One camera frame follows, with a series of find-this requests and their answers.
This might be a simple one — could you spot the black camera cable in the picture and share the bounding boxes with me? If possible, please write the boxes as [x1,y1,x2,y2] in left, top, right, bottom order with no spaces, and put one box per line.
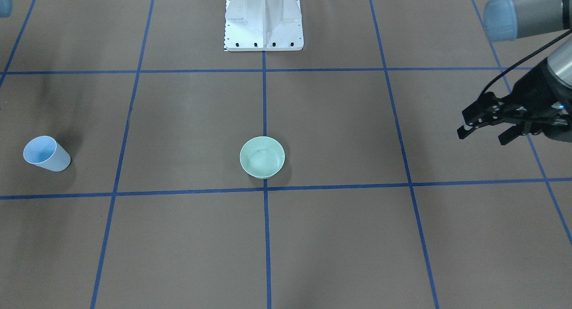
[480,30,572,100]

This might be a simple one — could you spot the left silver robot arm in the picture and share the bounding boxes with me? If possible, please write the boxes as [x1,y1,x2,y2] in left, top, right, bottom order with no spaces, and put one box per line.
[456,0,572,146]

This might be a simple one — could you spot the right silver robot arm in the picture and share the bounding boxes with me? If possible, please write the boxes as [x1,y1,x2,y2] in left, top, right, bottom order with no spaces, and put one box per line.
[0,0,13,18]

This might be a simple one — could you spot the white pedestal base plate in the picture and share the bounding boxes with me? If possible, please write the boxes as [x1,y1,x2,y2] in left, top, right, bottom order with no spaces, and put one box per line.
[223,0,304,51]

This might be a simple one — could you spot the light blue plastic cup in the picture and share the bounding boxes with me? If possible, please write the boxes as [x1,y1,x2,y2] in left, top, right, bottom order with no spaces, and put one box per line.
[23,136,71,172]

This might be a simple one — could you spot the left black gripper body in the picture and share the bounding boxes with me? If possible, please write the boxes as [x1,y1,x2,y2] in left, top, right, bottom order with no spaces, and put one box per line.
[505,61,572,142]

